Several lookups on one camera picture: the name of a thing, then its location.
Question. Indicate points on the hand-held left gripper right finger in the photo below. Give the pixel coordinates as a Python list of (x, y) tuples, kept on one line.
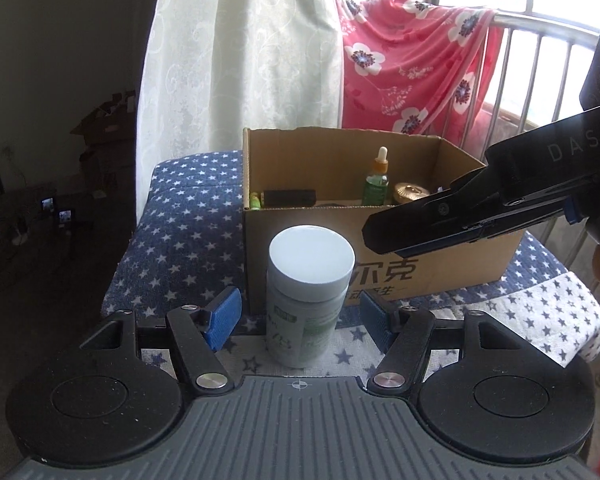
[(375, 320)]

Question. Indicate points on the metal railing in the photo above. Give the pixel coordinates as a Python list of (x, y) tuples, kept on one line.
[(545, 21)]

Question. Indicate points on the brown cardboard box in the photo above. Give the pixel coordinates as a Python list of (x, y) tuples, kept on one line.
[(260, 260)]

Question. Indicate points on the white patterned curtain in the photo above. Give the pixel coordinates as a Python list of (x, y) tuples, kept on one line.
[(230, 60)]

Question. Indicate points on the blue white star blanket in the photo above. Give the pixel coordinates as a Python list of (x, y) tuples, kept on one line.
[(190, 220)]

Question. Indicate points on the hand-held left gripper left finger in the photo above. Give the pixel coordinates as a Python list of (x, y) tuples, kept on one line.
[(222, 317)]

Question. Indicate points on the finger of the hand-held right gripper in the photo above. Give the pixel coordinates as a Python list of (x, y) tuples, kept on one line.
[(430, 225)]

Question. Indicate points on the green dropper bottle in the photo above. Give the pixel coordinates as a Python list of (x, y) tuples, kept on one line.
[(376, 185)]

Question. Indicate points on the green lip balm tube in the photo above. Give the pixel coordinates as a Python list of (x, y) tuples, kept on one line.
[(256, 201)]

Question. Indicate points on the white green-label pill bottle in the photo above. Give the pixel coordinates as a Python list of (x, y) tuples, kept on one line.
[(310, 260)]

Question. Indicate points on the red floral cloth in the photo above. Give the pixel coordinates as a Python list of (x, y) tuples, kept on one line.
[(405, 70)]

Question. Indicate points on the black lipstick tube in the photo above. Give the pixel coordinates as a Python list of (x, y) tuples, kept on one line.
[(290, 197)]

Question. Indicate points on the small camera with screen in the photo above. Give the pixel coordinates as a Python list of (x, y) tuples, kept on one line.
[(47, 205), (65, 216)]

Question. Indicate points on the gold round compact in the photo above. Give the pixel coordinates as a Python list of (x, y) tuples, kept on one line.
[(412, 194)]

